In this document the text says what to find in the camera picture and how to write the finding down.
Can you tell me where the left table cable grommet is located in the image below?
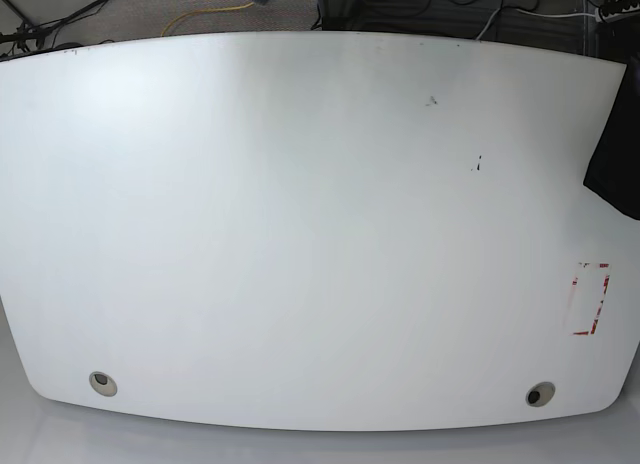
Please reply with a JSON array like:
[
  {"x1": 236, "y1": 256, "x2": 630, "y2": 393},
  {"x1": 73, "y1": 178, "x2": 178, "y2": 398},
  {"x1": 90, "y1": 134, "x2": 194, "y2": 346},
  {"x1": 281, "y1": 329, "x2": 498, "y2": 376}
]
[{"x1": 89, "y1": 372, "x2": 118, "y2": 397}]

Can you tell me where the white power strip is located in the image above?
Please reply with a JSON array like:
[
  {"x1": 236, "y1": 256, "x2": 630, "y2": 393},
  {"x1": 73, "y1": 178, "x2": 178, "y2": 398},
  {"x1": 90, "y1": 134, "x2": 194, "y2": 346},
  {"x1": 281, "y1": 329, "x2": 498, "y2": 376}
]
[{"x1": 595, "y1": 0, "x2": 639, "y2": 23}]

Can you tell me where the table cable grommet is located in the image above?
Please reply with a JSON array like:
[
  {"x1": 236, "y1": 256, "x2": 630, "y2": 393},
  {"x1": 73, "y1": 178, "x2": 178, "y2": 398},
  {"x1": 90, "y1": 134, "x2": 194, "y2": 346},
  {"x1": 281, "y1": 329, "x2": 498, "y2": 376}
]
[
  {"x1": 525, "y1": 382, "x2": 556, "y2": 408},
  {"x1": 89, "y1": 372, "x2": 118, "y2": 397}
]

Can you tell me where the right table cable grommet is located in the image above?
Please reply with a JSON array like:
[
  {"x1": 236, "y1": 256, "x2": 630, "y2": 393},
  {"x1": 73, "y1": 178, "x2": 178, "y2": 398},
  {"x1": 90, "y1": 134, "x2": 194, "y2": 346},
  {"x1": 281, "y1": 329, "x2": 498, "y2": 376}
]
[{"x1": 525, "y1": 382, "x2": 556, "y2": 408}]

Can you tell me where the black T-shirt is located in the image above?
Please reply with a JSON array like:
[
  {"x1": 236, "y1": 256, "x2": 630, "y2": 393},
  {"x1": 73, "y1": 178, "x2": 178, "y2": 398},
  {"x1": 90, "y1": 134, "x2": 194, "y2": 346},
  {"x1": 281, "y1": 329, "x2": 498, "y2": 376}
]
[{"x1": 583, "y1": 58, "x2": 640, "y2": 220}]

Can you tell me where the red tape rectangle marking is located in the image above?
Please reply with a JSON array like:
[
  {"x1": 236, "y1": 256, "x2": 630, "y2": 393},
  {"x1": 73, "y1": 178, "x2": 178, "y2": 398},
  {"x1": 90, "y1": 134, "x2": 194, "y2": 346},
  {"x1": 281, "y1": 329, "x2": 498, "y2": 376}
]
[{"x1": 565, "y1": 262, "x2": 612, "y2": 336}]

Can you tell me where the yellow cable on floor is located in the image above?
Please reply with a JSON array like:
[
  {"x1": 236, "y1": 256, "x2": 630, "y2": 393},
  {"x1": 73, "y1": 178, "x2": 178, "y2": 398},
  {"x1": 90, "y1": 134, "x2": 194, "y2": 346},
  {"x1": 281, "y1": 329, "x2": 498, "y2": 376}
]
[{"x1": 160, "y1": 1, "x2": 256, "y2": 38}]

